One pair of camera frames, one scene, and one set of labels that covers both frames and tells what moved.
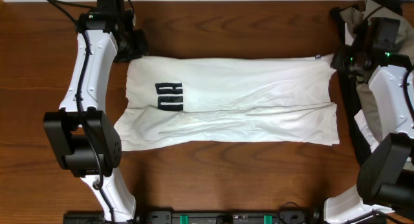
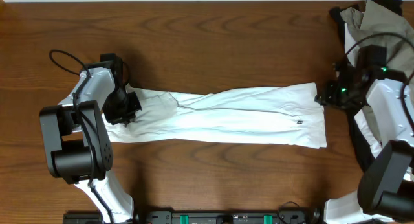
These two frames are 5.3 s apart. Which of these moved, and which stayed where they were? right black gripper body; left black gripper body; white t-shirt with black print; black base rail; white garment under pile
Moved: right black gripper body; white t-shirt with black print; left black gripper body
Stayed: black base rail; white garment under pile
